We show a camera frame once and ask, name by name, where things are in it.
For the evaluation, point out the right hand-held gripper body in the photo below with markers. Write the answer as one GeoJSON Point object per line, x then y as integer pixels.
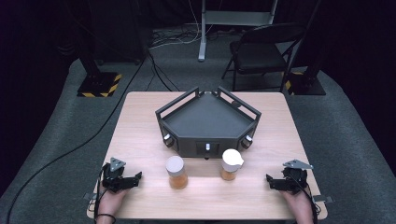
{"type": "Point", "coordinates": [295, 179]}

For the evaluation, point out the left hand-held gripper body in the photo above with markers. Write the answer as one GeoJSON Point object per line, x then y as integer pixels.
{"type": "Point", "coordinates": [112, 179]}

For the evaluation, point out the spouted white lid spice jar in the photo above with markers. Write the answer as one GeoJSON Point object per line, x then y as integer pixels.
{"type": "Point", "coordinates": [231, 161]}

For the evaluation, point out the person's left hand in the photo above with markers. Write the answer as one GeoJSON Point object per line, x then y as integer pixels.
{"type": "Point", "coordinates": [112, 199]}

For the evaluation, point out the person's right hand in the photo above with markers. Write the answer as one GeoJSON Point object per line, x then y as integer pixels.
{"type": "Point", "coordinates": [299, 202]}

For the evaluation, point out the black wristband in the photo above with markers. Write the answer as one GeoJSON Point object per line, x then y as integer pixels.
{"type": "Point", "coordinates": [106, 215]}

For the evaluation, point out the black stand with striped base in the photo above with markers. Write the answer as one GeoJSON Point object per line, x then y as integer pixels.
{"type": "Point", "coordinates": [306, 82]}
{"type": "Point", "coordinates": [99, 82]}

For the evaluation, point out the black folding chair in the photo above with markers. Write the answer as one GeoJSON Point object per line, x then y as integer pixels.
{"type": "Point", "coordinates": [261, 53]}

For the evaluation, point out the grey metal stand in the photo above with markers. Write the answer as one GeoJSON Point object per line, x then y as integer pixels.
{"type": "Point", "coordinates": [203, 37]}

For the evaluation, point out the grey table bracket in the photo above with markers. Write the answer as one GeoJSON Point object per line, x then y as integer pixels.
{"type": "Point", "coordinates": [89, 196]}
{"type": "Point", "coordinates": [323, 198]}

